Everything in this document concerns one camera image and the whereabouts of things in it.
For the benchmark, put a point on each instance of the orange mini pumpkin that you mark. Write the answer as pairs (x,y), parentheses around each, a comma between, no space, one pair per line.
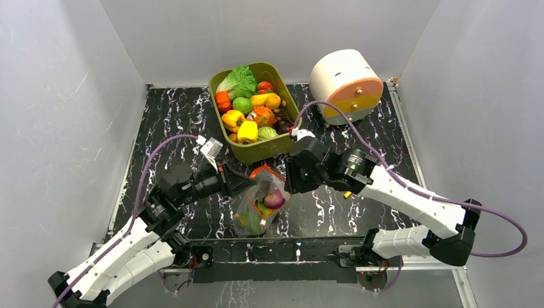
(223,101)

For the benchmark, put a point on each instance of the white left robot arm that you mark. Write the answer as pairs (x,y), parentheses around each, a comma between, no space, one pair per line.
(149,241)

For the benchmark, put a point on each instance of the olive green plastic bin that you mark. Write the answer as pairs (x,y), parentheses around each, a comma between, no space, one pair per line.
(288,111)

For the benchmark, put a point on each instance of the pale green cabbage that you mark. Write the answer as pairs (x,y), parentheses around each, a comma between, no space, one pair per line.
(266,132)

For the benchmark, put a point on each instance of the red tomato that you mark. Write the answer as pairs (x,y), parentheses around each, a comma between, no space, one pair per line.
(265,87)

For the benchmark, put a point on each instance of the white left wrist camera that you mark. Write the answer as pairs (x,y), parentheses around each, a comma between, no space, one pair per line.
(210,149)

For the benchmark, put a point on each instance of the yellow squash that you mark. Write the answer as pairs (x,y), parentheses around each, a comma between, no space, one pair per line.
(259,100)

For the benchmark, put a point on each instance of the dark purple eggplant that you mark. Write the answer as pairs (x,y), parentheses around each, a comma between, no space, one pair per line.
(283,127)

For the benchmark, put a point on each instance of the green lettuce head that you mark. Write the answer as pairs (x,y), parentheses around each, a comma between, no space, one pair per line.
(238,83)

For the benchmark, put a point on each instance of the green leafy vegetable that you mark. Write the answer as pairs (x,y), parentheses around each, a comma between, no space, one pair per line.
(251,219)

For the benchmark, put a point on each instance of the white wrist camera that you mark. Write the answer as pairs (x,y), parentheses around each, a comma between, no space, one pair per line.
(210,149)
(297,134)

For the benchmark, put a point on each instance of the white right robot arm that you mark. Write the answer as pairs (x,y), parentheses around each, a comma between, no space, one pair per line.
(445,232)

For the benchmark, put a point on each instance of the orange mottled fruit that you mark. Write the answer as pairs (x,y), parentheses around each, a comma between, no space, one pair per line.
(262,116)

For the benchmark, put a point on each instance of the small orange yellow fruit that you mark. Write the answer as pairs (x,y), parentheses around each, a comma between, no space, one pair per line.
(273,101)

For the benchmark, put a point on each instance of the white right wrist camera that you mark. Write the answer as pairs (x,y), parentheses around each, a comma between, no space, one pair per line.
(297,134)

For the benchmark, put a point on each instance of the clear zip top bag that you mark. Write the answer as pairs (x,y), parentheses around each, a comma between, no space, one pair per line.
(266,174)

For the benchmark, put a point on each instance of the green bumpy citrus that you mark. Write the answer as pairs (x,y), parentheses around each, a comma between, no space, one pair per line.
(243,105)

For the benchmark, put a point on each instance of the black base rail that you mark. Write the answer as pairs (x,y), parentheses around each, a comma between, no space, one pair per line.
(269,259)

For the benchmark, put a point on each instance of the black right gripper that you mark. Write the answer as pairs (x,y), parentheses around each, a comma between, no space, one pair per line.
(291,171)

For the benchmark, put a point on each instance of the orange yellow bell pepper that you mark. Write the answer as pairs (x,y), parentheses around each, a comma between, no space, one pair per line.
(232,120)

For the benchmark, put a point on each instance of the white cylindrical drawer box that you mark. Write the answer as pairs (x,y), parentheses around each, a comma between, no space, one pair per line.
(345,79)

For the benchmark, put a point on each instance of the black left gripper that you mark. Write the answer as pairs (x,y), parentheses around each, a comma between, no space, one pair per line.
(231,183)

